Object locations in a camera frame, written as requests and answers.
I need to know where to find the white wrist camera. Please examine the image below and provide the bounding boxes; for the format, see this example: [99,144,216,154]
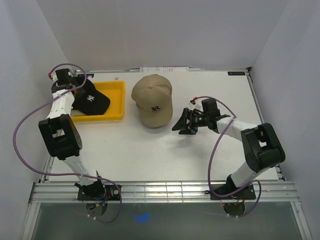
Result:
[189,97,202,111]
[48,70,58,82]

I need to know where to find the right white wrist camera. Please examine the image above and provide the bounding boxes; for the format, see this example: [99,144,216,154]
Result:
[189,97,202,111]

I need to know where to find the black logo plate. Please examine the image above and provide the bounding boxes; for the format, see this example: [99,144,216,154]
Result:
[227,71,246,76]

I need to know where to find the yellow plastic tray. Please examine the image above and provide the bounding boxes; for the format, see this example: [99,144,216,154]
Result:
[71,81,125,122]

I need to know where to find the purple cable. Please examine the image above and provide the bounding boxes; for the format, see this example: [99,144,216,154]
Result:
[12,63,123,224]
[196,95,262,218]

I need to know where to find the plain black cap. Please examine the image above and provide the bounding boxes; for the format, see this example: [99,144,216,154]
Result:
[72,78,111,116]

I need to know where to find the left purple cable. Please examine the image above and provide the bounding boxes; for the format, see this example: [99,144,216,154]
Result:
[12,63,123,224]

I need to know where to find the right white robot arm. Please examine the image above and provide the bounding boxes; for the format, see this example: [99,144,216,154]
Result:
[172,96,286,199]

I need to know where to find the beige baseball cap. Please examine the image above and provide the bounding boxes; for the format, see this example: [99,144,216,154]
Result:
[131,74,173,128]

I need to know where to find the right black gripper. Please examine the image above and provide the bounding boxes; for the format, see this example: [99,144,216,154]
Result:
[171,107,209,135]

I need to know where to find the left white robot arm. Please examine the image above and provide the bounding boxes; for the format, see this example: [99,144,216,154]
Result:
[38,68,106,200]

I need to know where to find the white paper label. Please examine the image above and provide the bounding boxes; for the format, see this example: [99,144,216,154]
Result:
[139,66,189,73]

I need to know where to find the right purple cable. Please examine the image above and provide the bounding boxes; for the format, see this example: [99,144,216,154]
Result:
[196,95,262,218]

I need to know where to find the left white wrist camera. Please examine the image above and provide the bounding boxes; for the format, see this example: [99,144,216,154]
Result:
[48,70,58,82]

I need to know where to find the aluminium front rail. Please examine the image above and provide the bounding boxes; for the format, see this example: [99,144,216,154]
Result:
[29,180,300,204]

